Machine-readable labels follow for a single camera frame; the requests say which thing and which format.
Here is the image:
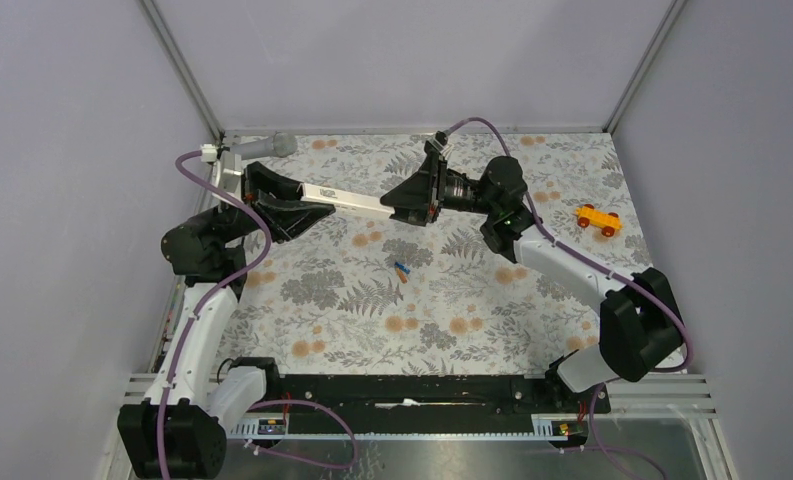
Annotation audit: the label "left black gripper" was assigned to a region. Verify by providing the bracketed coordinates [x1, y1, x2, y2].
[197, 163, 335, 245]

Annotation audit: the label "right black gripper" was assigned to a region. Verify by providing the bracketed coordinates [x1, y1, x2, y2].
[379, 150, 498, 227]

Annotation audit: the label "white remote control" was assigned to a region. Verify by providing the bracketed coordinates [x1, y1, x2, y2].
[300, 183, 395, 219]

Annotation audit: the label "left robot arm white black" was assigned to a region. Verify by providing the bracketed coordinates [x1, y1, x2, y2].
[117, 156, 336, 479]

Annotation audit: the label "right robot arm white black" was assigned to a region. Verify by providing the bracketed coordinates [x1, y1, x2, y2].
[380, 139, 689, 412]

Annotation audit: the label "grey microphone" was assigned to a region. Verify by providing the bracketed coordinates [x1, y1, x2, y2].
[229, 132, 298, 160]

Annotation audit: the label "blue battery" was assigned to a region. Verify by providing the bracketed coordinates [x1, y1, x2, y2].
[394, 262, 411, 275]

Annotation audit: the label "floral patterned table mat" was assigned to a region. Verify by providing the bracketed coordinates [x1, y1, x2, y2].
[213, 131, 651, 375]

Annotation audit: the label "yellow toy car red wheels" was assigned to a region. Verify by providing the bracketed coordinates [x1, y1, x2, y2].
[575, 204, 624, 238]

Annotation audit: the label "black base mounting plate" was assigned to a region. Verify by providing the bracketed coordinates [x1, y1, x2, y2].
[265, 374, 611, 435]

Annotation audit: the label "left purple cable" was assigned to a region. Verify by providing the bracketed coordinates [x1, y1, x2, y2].
[156, 150, 275, 480]

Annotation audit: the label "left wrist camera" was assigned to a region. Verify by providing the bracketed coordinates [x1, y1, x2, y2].
[200, 144, 244, 200]

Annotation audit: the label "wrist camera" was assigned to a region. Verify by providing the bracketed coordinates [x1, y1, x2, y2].
[200, 144, 244, 200]
[423, 131, 448, 156]

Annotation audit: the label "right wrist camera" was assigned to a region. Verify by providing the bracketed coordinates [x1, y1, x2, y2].
[423, 131, 448, 156]

